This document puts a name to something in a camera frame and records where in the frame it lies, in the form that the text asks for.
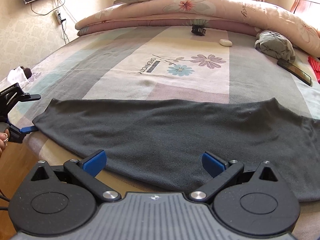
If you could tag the white cloth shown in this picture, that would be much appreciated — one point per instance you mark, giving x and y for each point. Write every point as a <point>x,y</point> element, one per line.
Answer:
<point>13,76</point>

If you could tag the crumpled grey garment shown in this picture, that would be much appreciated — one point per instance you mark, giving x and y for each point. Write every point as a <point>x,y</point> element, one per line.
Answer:
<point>275,45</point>

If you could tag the white earbuds case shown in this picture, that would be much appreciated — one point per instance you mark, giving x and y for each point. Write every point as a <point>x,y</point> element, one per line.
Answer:
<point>225,42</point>

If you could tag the wooden headboard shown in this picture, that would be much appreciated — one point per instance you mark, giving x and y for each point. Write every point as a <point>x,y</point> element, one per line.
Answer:
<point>305,2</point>

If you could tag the wall power strip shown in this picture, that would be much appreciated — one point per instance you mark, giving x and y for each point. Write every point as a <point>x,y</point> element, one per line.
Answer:
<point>60,16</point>

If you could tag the black smartphone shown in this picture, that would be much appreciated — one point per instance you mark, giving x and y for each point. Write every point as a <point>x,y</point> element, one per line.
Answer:
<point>297,74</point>

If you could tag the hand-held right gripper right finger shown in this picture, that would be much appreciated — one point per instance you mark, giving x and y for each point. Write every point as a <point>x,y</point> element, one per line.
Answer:
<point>212,164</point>

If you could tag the black hair claw clip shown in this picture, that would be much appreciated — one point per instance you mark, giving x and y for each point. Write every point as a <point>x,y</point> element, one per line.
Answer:
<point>198,30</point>

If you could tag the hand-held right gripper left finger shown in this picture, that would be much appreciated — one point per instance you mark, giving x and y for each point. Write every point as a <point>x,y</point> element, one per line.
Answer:
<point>94,162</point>

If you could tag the dark brown fuzzy ball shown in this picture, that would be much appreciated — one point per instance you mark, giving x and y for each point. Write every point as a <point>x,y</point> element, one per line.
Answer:
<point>26,72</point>

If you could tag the folded pink floral quilt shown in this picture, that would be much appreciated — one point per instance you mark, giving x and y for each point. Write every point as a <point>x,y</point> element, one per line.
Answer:
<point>225,10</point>

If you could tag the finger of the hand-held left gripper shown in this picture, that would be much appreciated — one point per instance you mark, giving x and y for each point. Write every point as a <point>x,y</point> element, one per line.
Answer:
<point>25,130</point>
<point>30,97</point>

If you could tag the red folding fan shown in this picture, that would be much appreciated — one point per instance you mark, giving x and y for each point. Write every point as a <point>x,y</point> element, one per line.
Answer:
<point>315,68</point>

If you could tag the person's left hand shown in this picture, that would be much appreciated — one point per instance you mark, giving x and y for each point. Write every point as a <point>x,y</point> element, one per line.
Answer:
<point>3,137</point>

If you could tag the dark grey pants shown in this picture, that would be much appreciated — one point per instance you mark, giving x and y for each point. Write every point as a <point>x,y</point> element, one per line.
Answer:
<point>162,135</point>

